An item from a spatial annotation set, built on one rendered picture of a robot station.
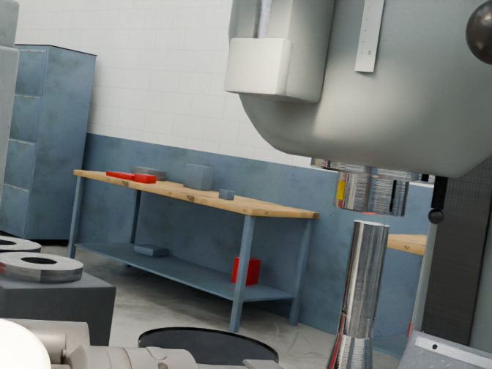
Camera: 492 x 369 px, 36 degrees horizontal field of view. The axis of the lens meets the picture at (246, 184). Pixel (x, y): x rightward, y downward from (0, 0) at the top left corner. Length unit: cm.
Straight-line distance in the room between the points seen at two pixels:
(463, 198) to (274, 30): 52
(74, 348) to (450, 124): 26
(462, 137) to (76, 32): 822
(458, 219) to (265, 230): 532
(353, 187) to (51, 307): 37
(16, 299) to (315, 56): 42
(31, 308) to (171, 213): 629
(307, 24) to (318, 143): 7
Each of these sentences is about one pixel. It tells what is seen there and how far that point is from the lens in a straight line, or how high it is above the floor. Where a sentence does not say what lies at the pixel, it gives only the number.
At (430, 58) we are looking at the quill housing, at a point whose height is 137.
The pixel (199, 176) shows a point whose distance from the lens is 629.
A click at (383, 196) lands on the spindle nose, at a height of 129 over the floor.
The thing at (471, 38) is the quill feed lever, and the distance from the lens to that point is 35.
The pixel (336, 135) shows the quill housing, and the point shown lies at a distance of 43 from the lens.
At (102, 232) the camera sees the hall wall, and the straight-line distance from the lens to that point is 783.
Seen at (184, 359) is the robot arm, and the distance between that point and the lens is 47.
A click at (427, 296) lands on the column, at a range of 91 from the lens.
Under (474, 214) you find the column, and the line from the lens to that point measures 88.
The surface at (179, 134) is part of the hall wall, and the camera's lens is 703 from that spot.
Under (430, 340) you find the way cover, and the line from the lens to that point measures 91.
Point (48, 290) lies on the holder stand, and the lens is 75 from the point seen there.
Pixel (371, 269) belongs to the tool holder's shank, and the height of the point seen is 124.
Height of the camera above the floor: 131
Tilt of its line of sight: 3 degrees down
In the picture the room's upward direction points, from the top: 8 degrees clockwise
